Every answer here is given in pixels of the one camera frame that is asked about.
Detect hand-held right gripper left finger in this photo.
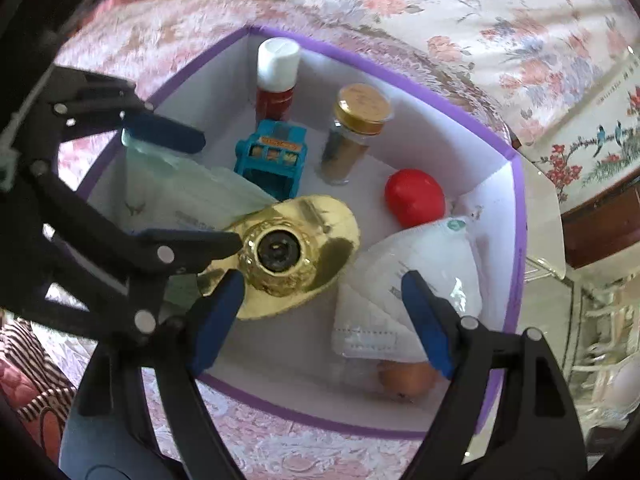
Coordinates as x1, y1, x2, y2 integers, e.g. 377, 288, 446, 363
75, 267, 246, 480

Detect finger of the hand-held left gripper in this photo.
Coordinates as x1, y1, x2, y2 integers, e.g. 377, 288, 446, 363
49, 67, 207, 156
24, 161, 245, 337

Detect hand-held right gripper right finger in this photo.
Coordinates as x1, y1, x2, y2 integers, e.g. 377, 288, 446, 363
401, 269, 589, 480

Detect white face mask packet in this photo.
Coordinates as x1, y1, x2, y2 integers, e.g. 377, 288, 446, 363
330, 214, 484, 364

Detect pale green tissue packet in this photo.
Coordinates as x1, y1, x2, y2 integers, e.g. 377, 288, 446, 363
121, 127, 274, 241

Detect pink plastic tube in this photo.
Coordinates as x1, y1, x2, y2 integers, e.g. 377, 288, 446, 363
377, 359, 436, 401

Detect blue toy truck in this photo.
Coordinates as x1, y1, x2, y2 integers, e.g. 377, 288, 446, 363
233, 119, 308, 202

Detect red bottle with white cap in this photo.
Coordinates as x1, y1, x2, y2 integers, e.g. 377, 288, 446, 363
254, 38, 302, 129

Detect red heart-shaped ball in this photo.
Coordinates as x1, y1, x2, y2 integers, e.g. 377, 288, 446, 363
383, 168, 446, 229

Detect shiny gold ornament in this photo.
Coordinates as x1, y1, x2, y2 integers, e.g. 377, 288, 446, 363
197, 194, 362, 321

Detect glass bottle with gold cap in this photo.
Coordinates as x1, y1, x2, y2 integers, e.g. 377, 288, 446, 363
315, 83, 394, 187

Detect purple cardboard box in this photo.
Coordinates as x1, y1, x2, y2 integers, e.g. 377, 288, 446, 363
77, 23, 529, 441

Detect glass side table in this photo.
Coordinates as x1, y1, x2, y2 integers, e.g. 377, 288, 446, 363
514, 152, 569, 284

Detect white ornate chair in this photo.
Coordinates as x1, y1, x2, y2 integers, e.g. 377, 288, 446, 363
564, 269, 640, 429

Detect dark wooden cabinet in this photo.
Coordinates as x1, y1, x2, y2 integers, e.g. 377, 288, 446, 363
559, 184, 640, 272

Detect pink striped clothing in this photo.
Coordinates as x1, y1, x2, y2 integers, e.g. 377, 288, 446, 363
0, 309, 79, 462

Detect floral printed sheet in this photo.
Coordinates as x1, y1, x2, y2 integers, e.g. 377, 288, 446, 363
230, 0, 637, 147

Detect flower and bird wall painting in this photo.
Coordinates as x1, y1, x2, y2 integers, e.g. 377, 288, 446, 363
519, 44, 640, 207

